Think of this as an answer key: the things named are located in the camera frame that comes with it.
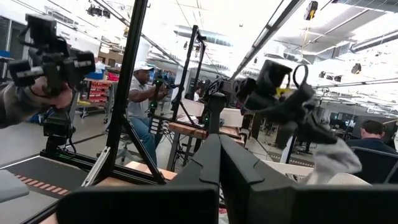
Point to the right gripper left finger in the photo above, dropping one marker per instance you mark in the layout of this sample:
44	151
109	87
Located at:
133	205

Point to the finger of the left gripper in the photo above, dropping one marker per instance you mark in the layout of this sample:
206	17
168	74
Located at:
320	130
286	135

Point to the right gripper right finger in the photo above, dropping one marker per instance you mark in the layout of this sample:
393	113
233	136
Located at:
311	205

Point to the white garment with label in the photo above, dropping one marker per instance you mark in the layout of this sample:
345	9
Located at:
332	161

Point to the person's forearm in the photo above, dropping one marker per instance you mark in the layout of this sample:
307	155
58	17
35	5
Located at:
15	105

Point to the person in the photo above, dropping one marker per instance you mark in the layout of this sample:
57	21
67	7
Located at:
138	93
373	129

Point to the dark office chair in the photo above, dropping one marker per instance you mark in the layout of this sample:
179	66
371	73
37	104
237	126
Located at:
373	165

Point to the wooden table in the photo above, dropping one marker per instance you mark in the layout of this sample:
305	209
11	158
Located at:
186	129

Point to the red parts shelf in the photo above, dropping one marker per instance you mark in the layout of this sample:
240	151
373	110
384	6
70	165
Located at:
98	91

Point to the person's hand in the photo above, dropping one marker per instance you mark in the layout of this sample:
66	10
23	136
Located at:
59	99

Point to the blue storage bin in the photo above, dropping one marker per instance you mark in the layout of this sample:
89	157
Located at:
94	75

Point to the silver metal bracket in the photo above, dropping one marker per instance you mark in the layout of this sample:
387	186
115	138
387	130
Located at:
96	168

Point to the ceiling light rail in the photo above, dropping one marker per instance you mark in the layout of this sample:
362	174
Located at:
267	31

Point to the black rig frame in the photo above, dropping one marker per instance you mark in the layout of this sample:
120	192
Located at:
186	71

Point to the silver ventilation duct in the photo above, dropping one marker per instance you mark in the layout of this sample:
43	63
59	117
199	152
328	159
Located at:
373	42

